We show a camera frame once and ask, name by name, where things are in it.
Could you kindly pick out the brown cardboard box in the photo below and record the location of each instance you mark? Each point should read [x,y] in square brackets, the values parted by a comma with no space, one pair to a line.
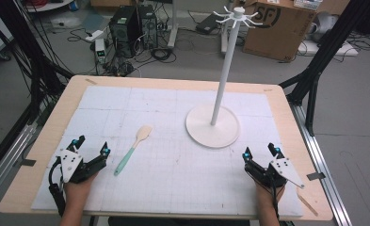
[276,34]

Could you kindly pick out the large black computer tower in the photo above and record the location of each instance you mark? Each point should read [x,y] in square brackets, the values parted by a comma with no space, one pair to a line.
[124,31]

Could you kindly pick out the flat white board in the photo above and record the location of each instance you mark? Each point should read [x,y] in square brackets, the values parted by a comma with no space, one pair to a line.
[330,49]

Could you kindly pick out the white power strip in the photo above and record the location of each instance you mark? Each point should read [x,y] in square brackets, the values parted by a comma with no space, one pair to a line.
[94,35]

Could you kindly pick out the person's right hand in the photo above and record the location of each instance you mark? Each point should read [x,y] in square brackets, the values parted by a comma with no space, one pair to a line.
[265,196]

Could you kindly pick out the aluminium rail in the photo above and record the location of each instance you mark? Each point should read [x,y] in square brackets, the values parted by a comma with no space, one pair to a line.
[10,157]
[322,166]

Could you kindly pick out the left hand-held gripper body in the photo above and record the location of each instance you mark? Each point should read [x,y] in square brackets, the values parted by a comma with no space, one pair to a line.
[71,163]

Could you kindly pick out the white hook rack stand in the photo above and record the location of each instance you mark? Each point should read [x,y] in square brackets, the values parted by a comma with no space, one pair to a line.
[212,130]

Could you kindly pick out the white grid mat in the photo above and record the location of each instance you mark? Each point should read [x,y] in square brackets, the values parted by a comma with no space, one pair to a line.
[173,175]

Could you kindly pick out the black tape piece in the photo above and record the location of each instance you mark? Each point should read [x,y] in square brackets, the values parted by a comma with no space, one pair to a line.
[28,162]
[316,176]

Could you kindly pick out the thin wooden stick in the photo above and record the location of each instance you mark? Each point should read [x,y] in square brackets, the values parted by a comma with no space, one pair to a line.
[308,203]

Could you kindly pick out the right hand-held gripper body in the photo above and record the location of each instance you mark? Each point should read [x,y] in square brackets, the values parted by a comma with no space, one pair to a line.
[286,171]

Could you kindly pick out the white stand pole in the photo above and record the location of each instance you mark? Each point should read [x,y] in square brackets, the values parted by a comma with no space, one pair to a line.
[173,28]

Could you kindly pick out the person's left hand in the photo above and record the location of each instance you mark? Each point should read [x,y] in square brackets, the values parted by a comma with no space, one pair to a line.
[77,193]

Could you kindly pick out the flat black case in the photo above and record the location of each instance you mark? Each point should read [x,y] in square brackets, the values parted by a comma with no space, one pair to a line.
[208,24]

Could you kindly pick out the slim black computer tower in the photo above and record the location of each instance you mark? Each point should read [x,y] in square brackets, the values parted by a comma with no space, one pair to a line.
[148,26]

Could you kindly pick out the white round appliance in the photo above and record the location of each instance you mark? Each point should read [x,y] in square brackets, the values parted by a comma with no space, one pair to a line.
[325,25]

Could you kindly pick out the white device with green display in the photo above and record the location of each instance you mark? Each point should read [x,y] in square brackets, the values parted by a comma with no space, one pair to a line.
[100,50]

